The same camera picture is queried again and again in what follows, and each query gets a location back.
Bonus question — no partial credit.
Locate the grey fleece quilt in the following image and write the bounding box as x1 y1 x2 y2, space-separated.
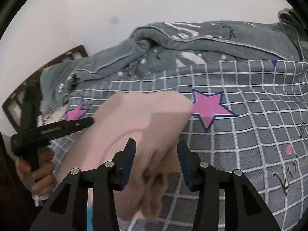
40 8 307 114

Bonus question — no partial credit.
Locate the dark wooden headboard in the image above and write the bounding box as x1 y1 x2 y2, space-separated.
2 45 88 132

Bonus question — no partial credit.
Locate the grey checkered star blanket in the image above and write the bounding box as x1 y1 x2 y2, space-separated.
47 59 308 231

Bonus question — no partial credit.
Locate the pink knit sweater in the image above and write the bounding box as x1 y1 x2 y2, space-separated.
56 91 193 221

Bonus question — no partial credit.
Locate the person's left hand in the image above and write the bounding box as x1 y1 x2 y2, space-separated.
15 148 56 196

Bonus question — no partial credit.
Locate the floral bed sheet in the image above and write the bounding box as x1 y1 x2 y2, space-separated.
37 105 67 126

